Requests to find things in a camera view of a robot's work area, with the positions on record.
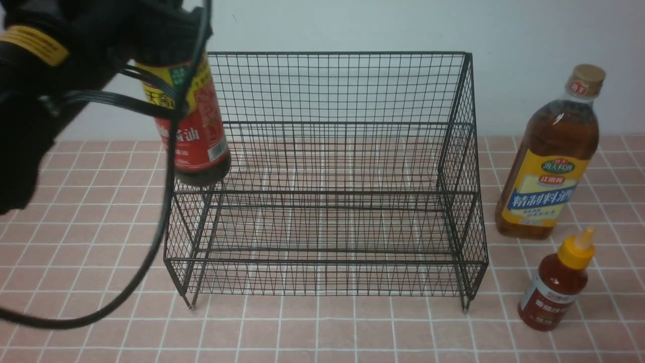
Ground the dark soy sauce bottle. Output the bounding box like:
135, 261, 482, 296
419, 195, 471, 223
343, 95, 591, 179
135, 51, 232, 188

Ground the black wire mesh shelf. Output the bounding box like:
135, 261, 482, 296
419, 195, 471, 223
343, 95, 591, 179
163, 51, 489, 312

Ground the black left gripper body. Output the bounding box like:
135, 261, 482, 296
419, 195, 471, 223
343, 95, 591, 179
2, 1, 210, 215

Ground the amber cooking wine bottle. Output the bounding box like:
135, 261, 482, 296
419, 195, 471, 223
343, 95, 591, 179
494, 64, 606, 239

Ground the black cable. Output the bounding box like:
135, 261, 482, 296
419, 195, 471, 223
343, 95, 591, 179
0, 0, 213, 331

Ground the red ketchup squeeze bottle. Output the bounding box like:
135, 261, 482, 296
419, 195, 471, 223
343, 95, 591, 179
518, 227, 595, 332

